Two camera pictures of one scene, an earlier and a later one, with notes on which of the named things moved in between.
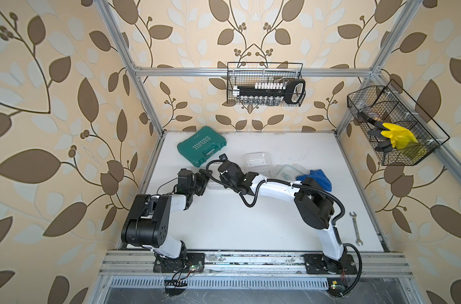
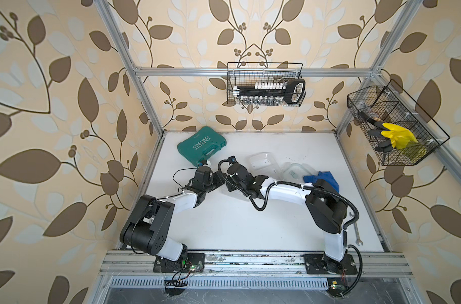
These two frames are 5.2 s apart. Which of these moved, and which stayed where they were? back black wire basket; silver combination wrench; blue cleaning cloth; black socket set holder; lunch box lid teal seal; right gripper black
Moved: lunch box lid teal seal; blue cleaning cloth
Stayed: right gripper black; back black wire basket; silver combination wrench; black socket set holder
